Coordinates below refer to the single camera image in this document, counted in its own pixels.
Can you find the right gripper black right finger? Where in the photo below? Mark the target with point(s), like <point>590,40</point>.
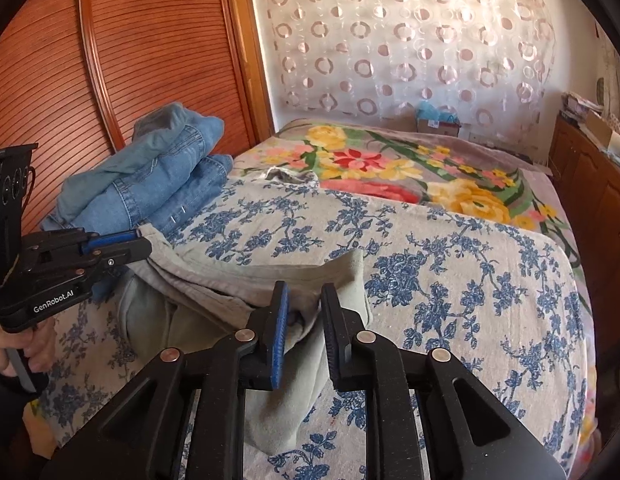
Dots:
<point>350,369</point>

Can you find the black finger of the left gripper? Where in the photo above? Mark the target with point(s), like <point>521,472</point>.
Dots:
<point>107,259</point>
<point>129,240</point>

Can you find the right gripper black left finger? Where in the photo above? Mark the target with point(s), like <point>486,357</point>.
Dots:
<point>262,367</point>

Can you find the light green shorts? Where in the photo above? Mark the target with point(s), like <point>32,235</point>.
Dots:
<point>183,300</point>

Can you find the person's left hand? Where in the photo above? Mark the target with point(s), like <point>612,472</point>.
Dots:
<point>37,343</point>

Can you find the folded blue denim jeans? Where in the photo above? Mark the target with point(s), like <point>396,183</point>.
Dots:
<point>165,177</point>

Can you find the blue floral white blanket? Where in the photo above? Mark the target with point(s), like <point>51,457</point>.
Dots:
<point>503,300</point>

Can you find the colourful floral pink bedspread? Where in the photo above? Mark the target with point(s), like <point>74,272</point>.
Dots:
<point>428,169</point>

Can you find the brown slatted wooden wardrobe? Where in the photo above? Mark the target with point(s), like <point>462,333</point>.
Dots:
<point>75,75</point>

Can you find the cardboard box with teal cloth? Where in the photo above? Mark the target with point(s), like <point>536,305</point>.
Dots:
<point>433,121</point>

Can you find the brown wooden sideboard cabinet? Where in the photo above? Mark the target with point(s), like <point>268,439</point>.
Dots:
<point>588,184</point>

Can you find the white curtain with circles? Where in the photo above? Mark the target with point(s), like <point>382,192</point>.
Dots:
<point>376,62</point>

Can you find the cardboard box on sideboard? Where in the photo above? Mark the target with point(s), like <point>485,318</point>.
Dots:
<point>608,136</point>

